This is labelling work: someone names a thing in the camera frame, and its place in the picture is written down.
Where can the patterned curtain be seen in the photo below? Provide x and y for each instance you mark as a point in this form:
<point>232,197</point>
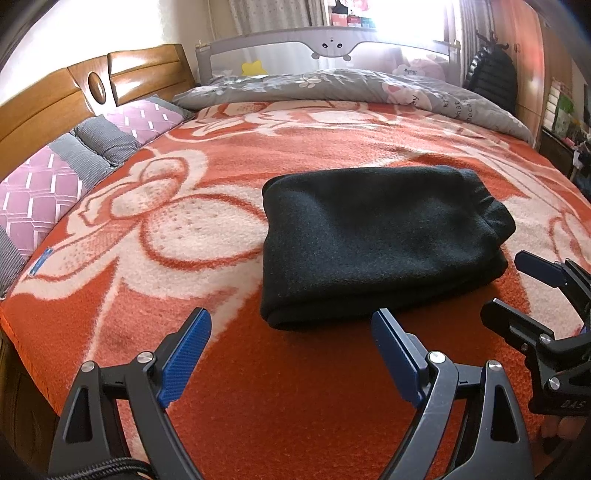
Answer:
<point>468,32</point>
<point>281,21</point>

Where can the yellow star toy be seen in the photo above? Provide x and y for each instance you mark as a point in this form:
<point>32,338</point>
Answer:
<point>254,68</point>

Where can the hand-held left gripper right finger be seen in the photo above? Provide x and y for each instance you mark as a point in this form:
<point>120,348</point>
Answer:
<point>397,360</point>

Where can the wooden headboard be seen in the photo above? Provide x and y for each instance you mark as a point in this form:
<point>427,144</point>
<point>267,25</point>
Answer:
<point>46,106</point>

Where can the pink plush toy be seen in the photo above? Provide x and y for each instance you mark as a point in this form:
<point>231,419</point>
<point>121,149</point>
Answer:
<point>422,67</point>

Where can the stack of colourful boxes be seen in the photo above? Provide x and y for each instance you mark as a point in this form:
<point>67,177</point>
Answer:
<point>353,18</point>

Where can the wooden bed side board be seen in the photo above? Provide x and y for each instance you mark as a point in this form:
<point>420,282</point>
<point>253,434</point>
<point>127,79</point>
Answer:
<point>18,392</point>

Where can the wooden wardrobe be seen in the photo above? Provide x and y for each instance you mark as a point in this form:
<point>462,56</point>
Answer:
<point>524,55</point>

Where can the cluttered storage shelf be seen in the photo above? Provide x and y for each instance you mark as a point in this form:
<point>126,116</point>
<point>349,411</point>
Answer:
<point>565,120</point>

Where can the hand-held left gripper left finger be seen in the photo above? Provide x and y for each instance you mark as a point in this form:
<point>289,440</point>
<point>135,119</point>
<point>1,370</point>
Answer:
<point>184,360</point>

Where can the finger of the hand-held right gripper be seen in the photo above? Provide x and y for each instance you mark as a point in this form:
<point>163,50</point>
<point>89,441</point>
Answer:
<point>515,323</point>
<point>540,270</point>

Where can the black pants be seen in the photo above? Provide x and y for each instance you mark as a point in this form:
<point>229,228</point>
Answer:
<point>369,240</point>

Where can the grey bed guard rail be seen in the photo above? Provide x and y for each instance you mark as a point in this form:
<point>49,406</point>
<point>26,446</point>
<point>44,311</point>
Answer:
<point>330,46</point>

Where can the person's right hand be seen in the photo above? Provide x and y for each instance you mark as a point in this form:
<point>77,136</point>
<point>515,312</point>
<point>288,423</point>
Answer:
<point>558,425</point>

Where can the pink and grey pillow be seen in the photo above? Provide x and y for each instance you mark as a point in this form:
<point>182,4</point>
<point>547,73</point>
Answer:
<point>143,120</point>
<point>41,194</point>

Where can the orange floral blanket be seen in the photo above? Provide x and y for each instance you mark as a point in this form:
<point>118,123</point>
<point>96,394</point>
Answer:
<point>286,406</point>

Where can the grey floral quilt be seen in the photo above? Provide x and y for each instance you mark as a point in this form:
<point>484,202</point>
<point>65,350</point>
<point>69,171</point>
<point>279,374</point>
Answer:
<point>351,87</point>

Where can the black puffer jacket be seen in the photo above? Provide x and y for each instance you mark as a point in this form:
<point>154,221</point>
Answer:
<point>491,81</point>

